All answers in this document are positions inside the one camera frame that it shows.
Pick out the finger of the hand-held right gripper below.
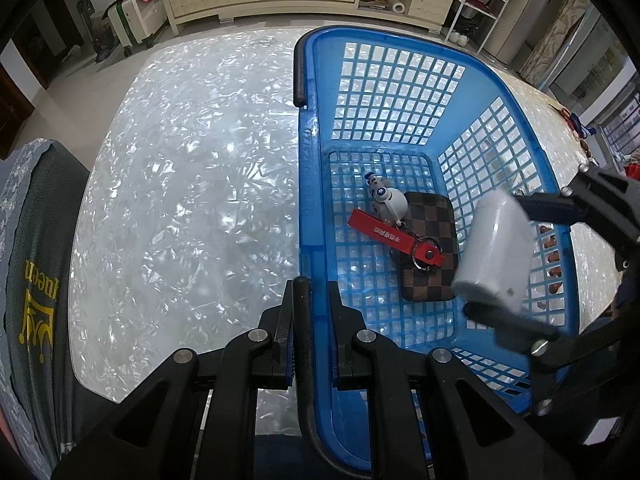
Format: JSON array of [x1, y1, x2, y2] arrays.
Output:
[[462, 301, 626, 376], [514, 167, 640, 261]]

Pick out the white green suitcase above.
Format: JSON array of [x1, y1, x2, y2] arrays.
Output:
[[102, 0, 166, 58]]

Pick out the white rounded case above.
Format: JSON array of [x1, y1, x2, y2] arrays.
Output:
[[451, 189, 535, 312]]

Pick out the standing air conditioner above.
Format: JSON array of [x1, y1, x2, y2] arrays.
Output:
[[480, 0, 566, 63]]

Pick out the white metal rack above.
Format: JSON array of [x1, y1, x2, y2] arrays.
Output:
[[442, 0, 518, 46]]

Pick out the red keychain strap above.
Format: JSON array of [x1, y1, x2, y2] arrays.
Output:
[[347, 208, 446, 268]]

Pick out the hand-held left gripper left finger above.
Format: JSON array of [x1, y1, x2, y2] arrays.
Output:
[[50, 275, 297, 480]]

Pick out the patterned curtain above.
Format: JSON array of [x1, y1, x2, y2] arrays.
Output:
[[520, 0, 596, 91]]

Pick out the grey shirt yellow print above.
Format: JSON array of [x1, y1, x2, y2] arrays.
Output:
[[0, 140, 93, 480]]

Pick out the brown checkered wallet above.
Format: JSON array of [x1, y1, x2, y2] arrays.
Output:
[[390, 191, 458, 302]]

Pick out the white figure keychain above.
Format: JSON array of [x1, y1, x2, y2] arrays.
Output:
[[366, 172, 408, 226]]

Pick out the blue plastic basket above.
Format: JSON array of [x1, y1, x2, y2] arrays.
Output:
[[292, 25, 582, 480]]

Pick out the red blue handled scissors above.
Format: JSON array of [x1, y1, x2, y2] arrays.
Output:
[[547, 102, 598, 136]]

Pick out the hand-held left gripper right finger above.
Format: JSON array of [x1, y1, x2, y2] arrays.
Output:
[[327, 280, 581, 480]]

